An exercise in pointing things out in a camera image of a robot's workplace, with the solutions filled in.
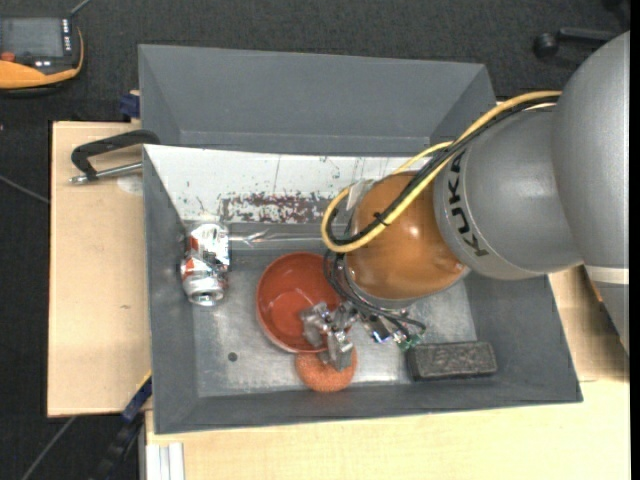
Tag red bowl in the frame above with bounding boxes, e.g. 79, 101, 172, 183
255, 251, 352, 355

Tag round orange sponge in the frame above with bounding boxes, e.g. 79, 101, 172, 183
294, 345, 359, 394

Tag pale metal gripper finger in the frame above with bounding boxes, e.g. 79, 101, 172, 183
327, 329, 356, 373
299, 303, 333, 351

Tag crushed red and white can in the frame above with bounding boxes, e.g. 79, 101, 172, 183
180, 221, 232, 308

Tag pale wood flat board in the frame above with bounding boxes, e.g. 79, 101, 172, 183
47, 120, 153, 418

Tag grey metal bin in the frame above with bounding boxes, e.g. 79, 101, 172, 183
137, 43, 584, 435

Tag dark green flat block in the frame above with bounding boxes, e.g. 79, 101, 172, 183
404, 341, 499, 382

